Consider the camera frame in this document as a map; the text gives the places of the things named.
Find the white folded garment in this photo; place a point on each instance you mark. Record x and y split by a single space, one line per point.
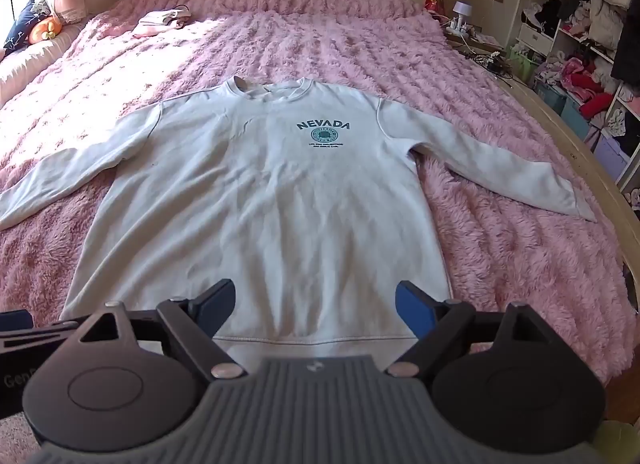
167 17

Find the blue storage bin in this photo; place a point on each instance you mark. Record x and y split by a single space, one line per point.
575 118

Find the teal storage bin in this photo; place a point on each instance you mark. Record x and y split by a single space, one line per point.
550 97

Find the dark hanging coat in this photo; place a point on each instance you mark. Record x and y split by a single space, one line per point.
627 43

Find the white printed sweatshirt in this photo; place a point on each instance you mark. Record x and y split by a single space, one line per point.
250 194

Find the purple storage bin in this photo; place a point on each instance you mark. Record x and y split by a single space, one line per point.
611 158

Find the orange plush toy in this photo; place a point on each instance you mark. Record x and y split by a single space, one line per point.
44 29

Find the pile of red clothes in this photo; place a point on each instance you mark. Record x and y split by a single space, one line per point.
587 88

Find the pink fluffy blanket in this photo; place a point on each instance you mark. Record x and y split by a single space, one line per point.
350 43

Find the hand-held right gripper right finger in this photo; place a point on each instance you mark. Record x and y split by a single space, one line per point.
411 305

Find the cream window seat cushion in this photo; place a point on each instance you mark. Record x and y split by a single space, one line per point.
35 63

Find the navy floral pillow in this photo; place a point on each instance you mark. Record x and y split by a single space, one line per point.
22 26

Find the white power strip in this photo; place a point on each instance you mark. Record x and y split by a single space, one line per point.
462 29

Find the wooden bed frame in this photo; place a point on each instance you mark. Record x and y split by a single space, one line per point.
575 163

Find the white table lamp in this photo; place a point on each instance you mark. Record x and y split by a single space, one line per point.
462 11

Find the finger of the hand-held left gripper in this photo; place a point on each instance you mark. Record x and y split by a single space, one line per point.
35 336

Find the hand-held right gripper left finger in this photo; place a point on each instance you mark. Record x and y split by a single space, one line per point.
220 301

